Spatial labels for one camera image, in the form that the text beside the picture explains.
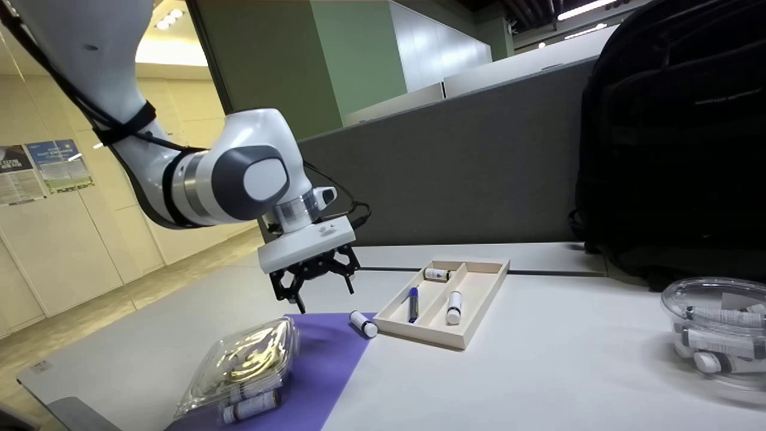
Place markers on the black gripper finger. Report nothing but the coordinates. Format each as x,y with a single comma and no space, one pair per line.
295,295
347,279

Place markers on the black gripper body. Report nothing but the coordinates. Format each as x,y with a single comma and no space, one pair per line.
313,267

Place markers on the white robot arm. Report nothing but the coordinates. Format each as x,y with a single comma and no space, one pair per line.
199,159

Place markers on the purple mat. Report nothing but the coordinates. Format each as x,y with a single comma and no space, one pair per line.
326,367

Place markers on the small white bottle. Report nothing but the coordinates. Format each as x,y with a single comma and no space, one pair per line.
437,274

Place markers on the white bottle with green band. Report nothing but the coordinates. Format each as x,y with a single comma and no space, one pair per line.
261,385
252,404

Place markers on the wooden compartment tray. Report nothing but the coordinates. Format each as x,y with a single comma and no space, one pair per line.
471,312

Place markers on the blue marker pen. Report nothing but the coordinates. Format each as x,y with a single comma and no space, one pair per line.
413,304

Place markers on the clear plastic clamshell container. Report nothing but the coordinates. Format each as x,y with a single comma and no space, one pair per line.
240,360

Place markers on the green pillar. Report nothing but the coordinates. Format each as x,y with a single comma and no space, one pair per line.
320,56

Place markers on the black backpack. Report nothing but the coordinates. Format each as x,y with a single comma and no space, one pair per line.
678,135

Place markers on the ceiling light strip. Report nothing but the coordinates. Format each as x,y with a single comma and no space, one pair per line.
587,7

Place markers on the clear round plastic bowl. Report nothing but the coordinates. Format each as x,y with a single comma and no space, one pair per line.
719,335

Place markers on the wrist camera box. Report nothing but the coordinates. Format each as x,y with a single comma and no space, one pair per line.
321,197

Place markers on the grey partition wall panel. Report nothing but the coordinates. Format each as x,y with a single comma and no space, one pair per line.
464,159

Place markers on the wall poster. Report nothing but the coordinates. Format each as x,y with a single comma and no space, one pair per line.
61,164
17,172

